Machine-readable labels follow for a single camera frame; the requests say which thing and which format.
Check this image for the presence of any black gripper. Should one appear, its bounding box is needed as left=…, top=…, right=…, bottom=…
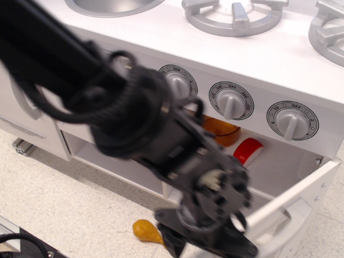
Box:
left=155, top=209, right=258, bottom=257

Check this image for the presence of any white oven door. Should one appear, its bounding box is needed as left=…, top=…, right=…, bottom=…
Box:
left=245, top=157, right=341, bottom=257

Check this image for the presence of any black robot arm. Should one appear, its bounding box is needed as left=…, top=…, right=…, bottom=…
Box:
left=1, top=1, right=258, bottom=257

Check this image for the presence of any yellow toy chicken drumstick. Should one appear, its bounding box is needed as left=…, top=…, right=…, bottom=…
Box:
left=132, top=219, right=164, bottom=246

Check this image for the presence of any red white toy sushi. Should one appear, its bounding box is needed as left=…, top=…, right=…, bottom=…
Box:
left=233, top=138, right=264, bottom=167

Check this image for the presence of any orange transparent cup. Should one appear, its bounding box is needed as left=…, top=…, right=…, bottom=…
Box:
left=203, top=116, right=241, bottom=147

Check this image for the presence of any grey middle stove knob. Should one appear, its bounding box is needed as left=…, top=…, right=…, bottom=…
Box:
left=209, top=82, right=254, bottom=120

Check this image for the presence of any grey stove knob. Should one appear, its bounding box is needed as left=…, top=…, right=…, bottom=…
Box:
left=209, top=82, right=254, bottom=120
left=267, top=101, right=319, bottom=141
left=159, top=64, right=198, bottom=99

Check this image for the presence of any grey left stove knob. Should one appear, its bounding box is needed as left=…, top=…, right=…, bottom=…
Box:
left=159, top=64, right=198, bottom=99

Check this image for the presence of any grey right stove knob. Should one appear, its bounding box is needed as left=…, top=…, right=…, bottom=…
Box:
left=267, top=101, right=319, bottom=141

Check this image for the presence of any white toy kitchen unit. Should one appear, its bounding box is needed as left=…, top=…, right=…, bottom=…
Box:
left=53, top=0, right=344, bottom=258

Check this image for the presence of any silver sink basin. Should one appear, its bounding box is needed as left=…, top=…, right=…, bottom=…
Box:
left=65, top=0, right=163, bottom=18

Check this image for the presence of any silver stove burner right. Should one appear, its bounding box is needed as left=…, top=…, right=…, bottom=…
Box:
left=308, top=1, right=343, bottom=66

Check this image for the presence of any silver oven door handle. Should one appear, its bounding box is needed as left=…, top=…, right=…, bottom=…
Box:
left=257, top=198, right=312, bottom=257

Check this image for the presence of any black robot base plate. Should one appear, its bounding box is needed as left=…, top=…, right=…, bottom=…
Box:
left=19, top=227, right=67, bottom=258

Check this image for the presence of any black braided cable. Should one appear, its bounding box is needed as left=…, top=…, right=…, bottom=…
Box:
left=0, top=233, right=48, bottom=258

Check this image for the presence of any aluminium frame rail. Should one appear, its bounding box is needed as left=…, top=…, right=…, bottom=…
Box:
left=12, top=138, right=36, bottom=157

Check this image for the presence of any silver fridge door handle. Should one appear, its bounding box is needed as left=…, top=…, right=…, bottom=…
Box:
left=10, top=76, right=42, bottom=120

